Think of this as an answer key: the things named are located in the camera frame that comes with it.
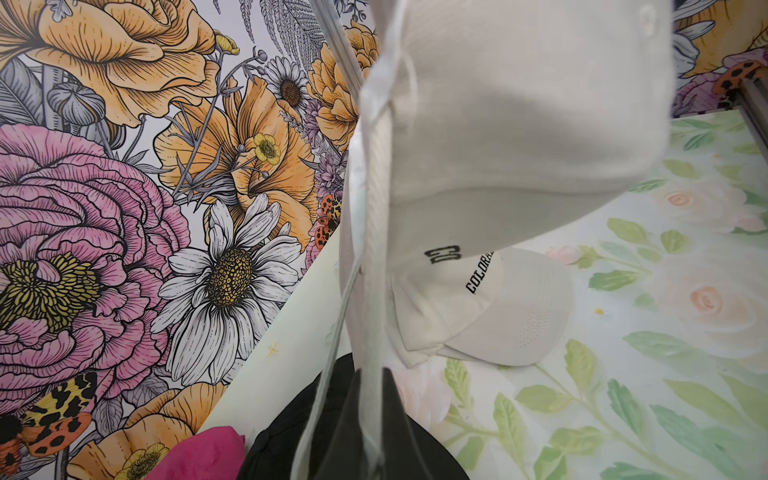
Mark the white Colorado cap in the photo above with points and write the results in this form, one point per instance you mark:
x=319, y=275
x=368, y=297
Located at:
x=508, y=308
x=482, y=124

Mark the black cap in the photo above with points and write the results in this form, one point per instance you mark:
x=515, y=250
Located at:
x=272, y=453

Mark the pink cap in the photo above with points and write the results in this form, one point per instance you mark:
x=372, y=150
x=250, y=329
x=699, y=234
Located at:
x=216, y=453

